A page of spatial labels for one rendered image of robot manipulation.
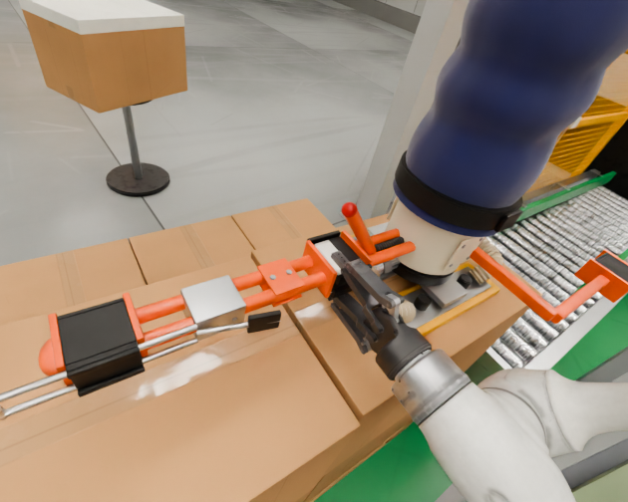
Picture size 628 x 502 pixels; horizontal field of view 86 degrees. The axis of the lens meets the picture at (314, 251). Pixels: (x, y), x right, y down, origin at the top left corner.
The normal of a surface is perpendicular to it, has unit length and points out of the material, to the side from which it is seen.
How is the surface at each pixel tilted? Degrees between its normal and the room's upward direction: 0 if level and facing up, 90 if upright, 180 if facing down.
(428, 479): 0
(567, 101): 70
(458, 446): 62
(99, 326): 1
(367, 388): 1
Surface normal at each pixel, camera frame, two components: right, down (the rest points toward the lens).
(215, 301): 0.20, -0.72
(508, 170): -0.01, 0.48
